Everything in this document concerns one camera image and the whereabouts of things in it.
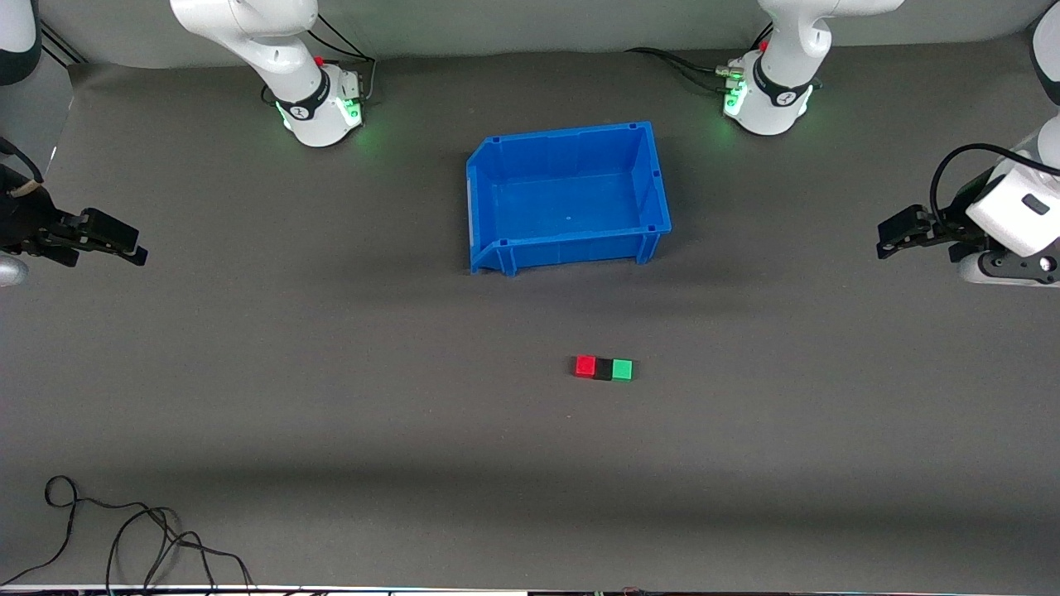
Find blue plastic storage bin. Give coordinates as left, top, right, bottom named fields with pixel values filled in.
left=465, top=121, right=672, bottom=276

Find dark grey table mat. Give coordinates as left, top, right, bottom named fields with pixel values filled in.
left=0, top=40, right=1060, bottom=590

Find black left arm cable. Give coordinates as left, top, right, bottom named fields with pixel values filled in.
left=929, top=143, right=1060, bottom=243

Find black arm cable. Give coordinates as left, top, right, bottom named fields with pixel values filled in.
left=929, top=143, right=1060, bottom=243
left=0, top=137, right=45, bottom=185

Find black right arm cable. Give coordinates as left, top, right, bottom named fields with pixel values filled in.
left=0, top=137, right=45, bottom=185

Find black background cable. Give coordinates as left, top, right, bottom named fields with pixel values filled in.
left=37, top=23, right=89, bottom=67

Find thin black loose cable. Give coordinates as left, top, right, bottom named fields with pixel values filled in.
left=0, top=475, right=253, bottom=594

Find black left arm base cables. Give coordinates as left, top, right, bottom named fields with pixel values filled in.
left=625, top=23, right=776, bottom=92

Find black arm base cables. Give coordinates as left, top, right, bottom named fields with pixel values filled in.
left=625, top=23, right=776, bottom=92
left=311, top=8, right=378, bottom=105

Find black right arm base cables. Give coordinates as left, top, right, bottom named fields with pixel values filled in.
left=311, top=8, right=378, bottom=105

